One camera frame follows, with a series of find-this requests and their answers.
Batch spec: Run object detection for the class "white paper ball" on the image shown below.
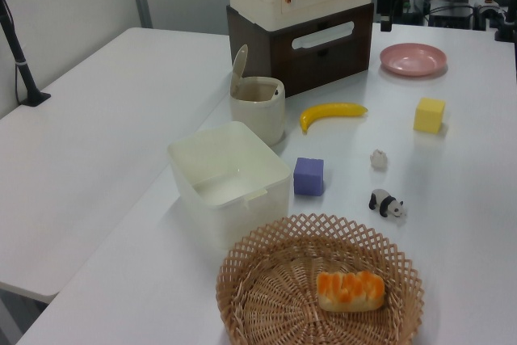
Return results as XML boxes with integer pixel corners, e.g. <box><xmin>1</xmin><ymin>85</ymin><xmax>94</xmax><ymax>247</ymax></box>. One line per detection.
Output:
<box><xmin>369</xmin><ymin>148</ymin><xmax>389</xmax><ymax>170</ymax></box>

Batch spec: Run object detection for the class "cream trash can with lid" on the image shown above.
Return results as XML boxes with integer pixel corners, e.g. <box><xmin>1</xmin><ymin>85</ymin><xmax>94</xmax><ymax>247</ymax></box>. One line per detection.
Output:
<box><xmin>229</xmin><ymin>44</ymin><xmax>286</xmax><ymax>147</ymax></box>

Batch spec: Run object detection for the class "pink plate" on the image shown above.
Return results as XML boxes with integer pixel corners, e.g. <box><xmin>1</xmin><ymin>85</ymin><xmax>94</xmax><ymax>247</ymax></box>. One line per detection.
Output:
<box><xmin>379</xmin><ymin>43</ymin><xmax>448</xmax><ymax>77</ymax></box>

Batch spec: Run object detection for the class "black desk equipment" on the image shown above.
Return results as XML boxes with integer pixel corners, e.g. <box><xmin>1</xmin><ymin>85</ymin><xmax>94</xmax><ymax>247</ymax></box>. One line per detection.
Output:
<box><xmin>427</xmin><ymin>3</ymin><xmax>474</xmax><ymax>31</ymax></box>

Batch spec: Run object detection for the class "yellow foam cube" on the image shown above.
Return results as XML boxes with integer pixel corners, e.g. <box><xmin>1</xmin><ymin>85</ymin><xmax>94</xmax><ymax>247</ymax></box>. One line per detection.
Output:
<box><xmin>413</xmin><ymin>97</ymin><xmax>447</xmax><ymax>134</ymax></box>

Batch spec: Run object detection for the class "yellow plastic banana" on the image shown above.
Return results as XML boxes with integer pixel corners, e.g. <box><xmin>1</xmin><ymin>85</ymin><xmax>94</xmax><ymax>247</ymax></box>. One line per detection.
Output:
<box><xmin>299</xmin><ymin>102</ymin><xmax>369</xmax><ymax>134</ymax></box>

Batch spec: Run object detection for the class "purple foam cube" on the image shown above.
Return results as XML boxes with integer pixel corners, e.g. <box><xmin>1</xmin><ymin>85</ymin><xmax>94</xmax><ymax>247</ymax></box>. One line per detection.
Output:
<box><xmin>292</xmin><ymin>157</ymin><xmax>326</xmax><ymax>196</ymax></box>

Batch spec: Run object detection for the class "panda toy figure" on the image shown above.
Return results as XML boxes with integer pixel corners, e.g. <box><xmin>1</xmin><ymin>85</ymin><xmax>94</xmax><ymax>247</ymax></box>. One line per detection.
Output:
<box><xmin>368</xmin><ymin>188</ymin><xmax>406</xmax><ymax>219</ymax></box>

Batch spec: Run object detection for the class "white square plastic container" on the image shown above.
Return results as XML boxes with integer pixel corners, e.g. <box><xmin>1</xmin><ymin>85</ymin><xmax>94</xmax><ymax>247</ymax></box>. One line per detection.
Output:
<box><xmin>167</xmin><ymin>120</ymin><xmax>292</xmax><ymax>251</ymax></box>

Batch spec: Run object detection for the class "orange glazed bread loaf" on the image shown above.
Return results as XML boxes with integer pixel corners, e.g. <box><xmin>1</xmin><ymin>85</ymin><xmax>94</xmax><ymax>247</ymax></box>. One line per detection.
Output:
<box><xmin>316</xmin><ymin>270</ymin><xmax>386</xmax><ymax>313</ymax></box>

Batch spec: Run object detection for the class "woven wicker basket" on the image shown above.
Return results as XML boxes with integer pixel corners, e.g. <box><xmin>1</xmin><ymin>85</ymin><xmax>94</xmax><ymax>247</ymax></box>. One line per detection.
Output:
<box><xmin>215</xmin><ymin>212</ymin><xmax>425</xmax><ymax>345</ymax></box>

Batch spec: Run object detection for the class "black clamp mount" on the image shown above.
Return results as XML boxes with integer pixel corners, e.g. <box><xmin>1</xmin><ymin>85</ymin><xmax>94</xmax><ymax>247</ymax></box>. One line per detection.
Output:
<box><xmin>493</xmin><ymin>0</ymin><xmax>517</xmax><ymax>43</ymax></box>

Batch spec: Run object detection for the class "black camera stand pole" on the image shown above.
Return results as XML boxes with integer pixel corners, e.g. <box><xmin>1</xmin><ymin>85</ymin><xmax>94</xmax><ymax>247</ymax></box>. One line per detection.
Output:
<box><xmin>0</xmin><ymin>0</ymin><xmax>53</xmax><ymax>107</ymax></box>

